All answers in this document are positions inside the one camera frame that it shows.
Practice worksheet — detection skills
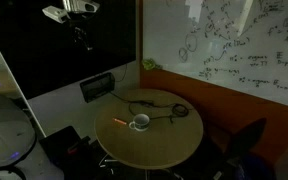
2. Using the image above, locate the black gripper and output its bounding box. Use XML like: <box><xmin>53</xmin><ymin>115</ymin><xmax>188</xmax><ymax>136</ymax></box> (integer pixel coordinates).
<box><xmin>71</xmin><ymin>22</ymin><xmax>93</xmax><ymax>51</ymax></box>

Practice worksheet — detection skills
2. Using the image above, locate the orange marker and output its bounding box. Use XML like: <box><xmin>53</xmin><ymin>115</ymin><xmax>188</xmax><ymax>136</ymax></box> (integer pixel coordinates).
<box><xmin>113</xmin><ymin>118</ymin><xmax>127</xmax><ymax>125</ymax></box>

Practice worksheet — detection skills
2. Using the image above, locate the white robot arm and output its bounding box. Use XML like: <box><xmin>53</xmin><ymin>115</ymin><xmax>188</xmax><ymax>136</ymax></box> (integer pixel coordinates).
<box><xmin>42</xmin><ymin>0</ymin><xmax>100</xmax><ymax>51</ymax></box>

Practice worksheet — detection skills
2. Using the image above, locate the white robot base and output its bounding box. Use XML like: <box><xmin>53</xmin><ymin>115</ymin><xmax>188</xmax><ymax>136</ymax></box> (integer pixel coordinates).
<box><xmin>0</xmin><ymin>94</ymin><xmax>37</xmax><ymax>180</ymax></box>

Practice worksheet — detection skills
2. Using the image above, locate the white cup with green band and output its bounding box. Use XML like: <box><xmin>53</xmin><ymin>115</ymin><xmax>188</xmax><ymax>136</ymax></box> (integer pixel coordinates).
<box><xmin>129</xmin><ymin>114</ymin><xmax>150</xmax><ymax>132</ymax></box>

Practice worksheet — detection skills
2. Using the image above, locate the green cloth on ledge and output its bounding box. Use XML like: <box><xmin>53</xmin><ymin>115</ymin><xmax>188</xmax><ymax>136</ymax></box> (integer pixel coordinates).
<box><xmin>142</xmin><ymin>59</ymin><xmax>162</xmax><ymax>70</ymax></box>

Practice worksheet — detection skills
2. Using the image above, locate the black cart with orange clamps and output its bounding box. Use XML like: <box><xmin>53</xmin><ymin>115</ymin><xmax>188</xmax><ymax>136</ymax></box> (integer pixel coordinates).
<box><xmin>40</xmin><ymin>126</ymin><xmax>98</xmax><ymax>180</ymax></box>

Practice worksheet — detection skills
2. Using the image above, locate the round wooden table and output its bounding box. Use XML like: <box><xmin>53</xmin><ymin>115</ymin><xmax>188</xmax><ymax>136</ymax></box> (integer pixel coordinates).
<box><xmin>95</xmin><ymin>89</ymin><xmax>203</xmax><ymax>170</ymax></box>

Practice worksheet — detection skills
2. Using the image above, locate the whiteboard with writing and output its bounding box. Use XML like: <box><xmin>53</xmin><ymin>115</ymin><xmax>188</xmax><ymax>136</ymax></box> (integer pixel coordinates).
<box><xmin>143</xmin><ymin>0</ymin><xmax>288</xmax><ymax>105</ymax></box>

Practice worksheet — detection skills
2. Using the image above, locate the dark chair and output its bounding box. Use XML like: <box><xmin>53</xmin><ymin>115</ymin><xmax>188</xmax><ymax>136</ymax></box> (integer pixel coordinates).
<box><xmin>201</xmin><ymin>118</ymin><xmax>267</xmax><ymax>180</ymax></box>

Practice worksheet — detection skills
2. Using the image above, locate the black wall monitor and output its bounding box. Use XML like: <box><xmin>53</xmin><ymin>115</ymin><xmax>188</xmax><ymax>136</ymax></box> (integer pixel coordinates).
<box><xmin>0</xmin><ymin>0</ymin><xmax>136</xmax><ymax>99</ymax></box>

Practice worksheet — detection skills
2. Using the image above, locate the black cable on table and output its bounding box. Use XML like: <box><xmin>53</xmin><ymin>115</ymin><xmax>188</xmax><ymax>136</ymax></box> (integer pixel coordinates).
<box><xmin>109</xmin><ymin>90</ymin><xmax>190</xmax><ymax>124</ymax></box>

